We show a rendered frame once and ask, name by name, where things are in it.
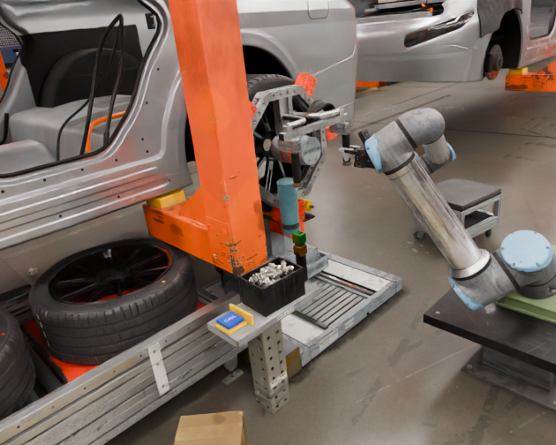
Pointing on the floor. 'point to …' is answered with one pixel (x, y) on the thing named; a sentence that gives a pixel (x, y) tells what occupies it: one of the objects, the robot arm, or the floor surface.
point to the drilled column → (269, 368)
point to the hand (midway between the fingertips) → (342, 147)
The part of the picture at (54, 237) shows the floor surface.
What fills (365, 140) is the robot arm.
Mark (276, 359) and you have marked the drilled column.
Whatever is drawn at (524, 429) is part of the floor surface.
